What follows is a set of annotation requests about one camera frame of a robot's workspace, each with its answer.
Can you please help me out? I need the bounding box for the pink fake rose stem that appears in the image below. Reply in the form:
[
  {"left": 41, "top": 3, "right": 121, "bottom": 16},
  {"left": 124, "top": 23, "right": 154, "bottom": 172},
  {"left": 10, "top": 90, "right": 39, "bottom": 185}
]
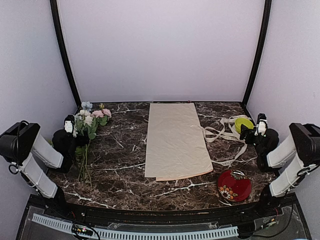
[{"left": 91, "top": 103, "right": 112, "bottom": 127}]

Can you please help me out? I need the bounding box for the beige wrapping paper sheet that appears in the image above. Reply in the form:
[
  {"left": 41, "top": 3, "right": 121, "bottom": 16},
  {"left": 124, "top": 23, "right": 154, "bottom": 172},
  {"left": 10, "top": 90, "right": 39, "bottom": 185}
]
[{"left": 144, "top": 103, "right": 213, "bottom": 181}]

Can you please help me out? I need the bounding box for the blue fake flower stem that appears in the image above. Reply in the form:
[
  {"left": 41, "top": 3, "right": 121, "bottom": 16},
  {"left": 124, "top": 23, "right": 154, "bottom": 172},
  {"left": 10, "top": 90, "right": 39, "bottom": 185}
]
[{"left": 79, "top": 101, "right": 93, "bottom": 116}]

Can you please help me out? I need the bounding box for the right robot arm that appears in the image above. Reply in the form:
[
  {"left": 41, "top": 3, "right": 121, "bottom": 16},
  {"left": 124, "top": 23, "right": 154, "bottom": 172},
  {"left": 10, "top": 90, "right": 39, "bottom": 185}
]
[{"left": 240, "top": 120, "right": 320, "bottom": 217}]

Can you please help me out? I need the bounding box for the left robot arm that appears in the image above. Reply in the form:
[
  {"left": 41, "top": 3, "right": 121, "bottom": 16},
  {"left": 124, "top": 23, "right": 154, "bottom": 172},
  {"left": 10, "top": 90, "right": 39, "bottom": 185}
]
[{"left": 0, "top": 119, "right": 84, "bottom": 218}]

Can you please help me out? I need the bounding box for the yellow-green cup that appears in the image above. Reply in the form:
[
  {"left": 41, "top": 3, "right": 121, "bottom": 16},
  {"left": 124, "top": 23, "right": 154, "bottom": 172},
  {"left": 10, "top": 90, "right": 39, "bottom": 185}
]
[{"left": 234, "top": 117, "right": 254, "bottom": 134}]

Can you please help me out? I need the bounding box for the white printed ribbon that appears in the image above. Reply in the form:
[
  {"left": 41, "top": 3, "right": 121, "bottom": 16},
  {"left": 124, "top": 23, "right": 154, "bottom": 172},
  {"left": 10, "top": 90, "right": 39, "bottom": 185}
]
[{"left": 201, "top": 115, "right": 253, "bottom": 167}]

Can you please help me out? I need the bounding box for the red floral plate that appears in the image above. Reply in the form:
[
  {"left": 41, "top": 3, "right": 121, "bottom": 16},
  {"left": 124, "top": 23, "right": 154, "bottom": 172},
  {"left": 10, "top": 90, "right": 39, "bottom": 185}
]
[{"left": 217, "top": 169, "right": 252, "bottom": 202}]

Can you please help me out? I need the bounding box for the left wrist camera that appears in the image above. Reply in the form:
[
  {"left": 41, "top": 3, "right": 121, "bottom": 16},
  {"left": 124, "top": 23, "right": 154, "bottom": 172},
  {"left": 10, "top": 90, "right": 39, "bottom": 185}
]
[{"left": 64, "top": 114, "right": 77, "bottom": 137}]

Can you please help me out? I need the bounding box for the black front table rail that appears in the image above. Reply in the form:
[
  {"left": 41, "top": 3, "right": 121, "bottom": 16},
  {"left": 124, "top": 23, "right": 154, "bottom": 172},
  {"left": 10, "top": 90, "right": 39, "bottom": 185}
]
[{"left": 29, "top": 194, "right": 298, "bottom": 227}]

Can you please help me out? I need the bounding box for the white slotted cable duct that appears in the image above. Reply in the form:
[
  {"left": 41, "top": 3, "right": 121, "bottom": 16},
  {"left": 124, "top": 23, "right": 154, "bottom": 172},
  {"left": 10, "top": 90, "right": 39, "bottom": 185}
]
[{"left": 31, "top": 213, "right": 239, "bottom": 240}]

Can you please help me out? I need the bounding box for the left black frame post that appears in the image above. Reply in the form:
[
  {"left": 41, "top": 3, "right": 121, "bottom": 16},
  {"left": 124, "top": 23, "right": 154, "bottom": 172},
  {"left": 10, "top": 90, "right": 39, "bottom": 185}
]
[{"left": 49, "top": 0, "right": 81, "bottom": 108}]

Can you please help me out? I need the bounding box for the black frame post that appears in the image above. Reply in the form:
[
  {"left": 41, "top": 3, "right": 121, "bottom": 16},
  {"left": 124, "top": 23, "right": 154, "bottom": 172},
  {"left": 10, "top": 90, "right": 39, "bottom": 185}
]
[
  {"left": 49, "top": 0, "right": 81, "bottom": 108},
  {"left": 241, "top": 0, "right": 272, "bottom": 109}
]

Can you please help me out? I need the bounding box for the right black frame post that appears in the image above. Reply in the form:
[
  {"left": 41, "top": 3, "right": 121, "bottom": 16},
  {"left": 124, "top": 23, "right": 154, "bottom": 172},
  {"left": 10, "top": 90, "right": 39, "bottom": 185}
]
[{"left": 241, "top": 0, "right": 272, "bottom": 109}]

